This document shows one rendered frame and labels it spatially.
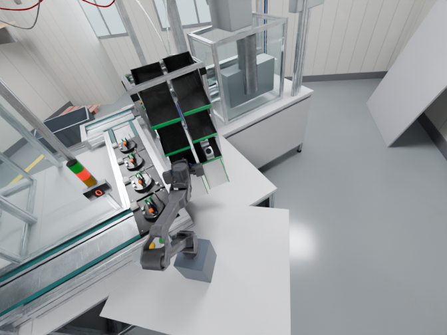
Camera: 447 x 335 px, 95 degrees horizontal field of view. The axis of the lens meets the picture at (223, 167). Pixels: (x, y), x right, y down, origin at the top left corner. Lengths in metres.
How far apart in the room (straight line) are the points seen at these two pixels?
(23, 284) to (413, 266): 2.71
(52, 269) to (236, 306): 1.04
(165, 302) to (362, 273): 1.61
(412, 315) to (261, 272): 1.37
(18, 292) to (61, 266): 0.22
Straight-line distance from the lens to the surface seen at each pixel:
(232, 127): 1.93
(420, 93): 3.19
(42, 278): 1.61
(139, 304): 1.29
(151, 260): 0.69
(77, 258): 1.53
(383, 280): 2.28
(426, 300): 2.36
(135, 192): 1.51
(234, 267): 1.19
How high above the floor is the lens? 1.99
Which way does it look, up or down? 46 degrees down
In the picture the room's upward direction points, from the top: 12 degrees counter-clockwise
